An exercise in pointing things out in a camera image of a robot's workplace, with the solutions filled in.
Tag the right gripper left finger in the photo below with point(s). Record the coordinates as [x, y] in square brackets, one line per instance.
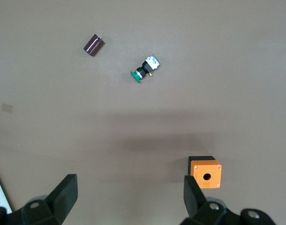
[63, 199]

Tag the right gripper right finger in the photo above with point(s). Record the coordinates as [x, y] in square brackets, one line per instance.
[194, 201]

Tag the orange box with black base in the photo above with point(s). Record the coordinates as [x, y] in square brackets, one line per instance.
[207, 168]

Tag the brown tape patch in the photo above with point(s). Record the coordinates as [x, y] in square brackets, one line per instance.
[7, 108]

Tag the maroon cylindrical capacitor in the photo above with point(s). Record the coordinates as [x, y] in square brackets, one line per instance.
[93, 45]

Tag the green push button switch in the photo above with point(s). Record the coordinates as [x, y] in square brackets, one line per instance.
[145, 68]

